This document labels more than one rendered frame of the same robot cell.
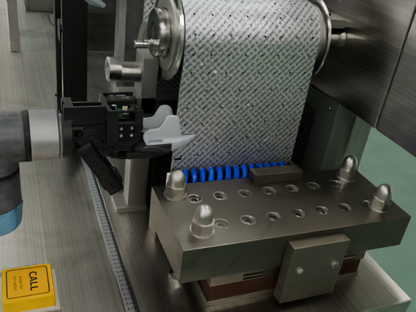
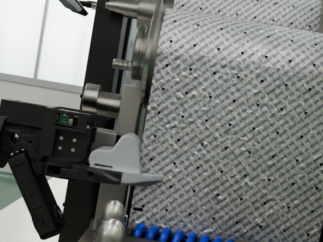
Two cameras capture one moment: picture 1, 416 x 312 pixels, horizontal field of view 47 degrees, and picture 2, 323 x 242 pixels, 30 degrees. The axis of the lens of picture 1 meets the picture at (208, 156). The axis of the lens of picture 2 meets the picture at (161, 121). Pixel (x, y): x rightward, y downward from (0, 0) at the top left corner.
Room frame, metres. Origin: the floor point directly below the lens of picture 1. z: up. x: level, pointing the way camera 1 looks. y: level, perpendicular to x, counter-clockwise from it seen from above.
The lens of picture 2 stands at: (0.04, -0.30, 1.21)
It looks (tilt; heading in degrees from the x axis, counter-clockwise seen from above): 3 degrees down; 27
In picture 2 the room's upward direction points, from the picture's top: 10 degrees clockwise
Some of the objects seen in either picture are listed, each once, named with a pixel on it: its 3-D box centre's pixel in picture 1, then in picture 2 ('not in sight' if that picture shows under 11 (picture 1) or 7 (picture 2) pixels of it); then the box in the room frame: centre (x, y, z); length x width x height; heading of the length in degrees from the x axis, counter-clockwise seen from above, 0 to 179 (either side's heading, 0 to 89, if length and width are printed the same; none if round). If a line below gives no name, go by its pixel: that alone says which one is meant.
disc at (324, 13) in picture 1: (304, 37); not in sight; (0.86, -0.14, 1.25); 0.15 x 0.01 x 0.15; 25
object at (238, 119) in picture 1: (241, 124); (232, 177); (0.75, -0.05, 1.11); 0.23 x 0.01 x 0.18; 115
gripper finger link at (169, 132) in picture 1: (171, 131); (127, 159); (0.68, 0.06, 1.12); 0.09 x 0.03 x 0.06; 114
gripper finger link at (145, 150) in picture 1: (142, 147); (86, 171); (0.65, 0.10, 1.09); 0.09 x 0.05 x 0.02; 114
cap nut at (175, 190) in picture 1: (176, 182); (112, 219); (0.63, 0.04, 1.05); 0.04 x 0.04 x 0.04
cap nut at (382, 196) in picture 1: (382, 195); not in sight; (0.68, -0.30, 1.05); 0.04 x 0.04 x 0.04
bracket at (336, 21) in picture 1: (330, 18); not in sight; (0.88, -0.18, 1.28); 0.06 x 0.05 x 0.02; 115
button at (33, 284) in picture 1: (28, 287); not in sight; (0.51, 0.23, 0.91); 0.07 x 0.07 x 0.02; 25
